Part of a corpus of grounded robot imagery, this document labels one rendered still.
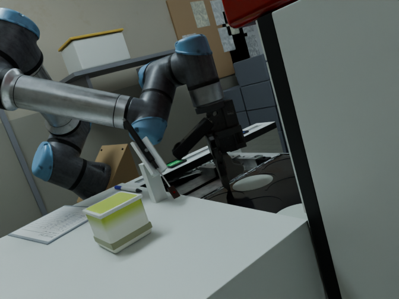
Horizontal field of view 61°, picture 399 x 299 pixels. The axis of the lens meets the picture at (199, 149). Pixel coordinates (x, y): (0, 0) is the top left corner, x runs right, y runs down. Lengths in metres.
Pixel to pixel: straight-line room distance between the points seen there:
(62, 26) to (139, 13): 0.85
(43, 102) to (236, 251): 0.54
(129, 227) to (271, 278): 0.23
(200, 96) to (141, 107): 0.13
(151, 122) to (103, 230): 0.28
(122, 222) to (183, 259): 0.13
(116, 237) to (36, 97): 0.40
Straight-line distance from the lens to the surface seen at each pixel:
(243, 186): 0.83
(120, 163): 1.21
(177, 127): 3.83
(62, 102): 0.79
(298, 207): 0.66
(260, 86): 3.61
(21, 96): 0.83
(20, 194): 3.23
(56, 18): 3.52
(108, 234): 0.54
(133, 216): 0.55
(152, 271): 0.46
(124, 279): 0.47
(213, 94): 0.75
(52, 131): 1.21
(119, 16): 3.77
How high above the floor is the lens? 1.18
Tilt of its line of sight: 11 degrees down
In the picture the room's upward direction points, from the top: 17 degrees counter-clockwise
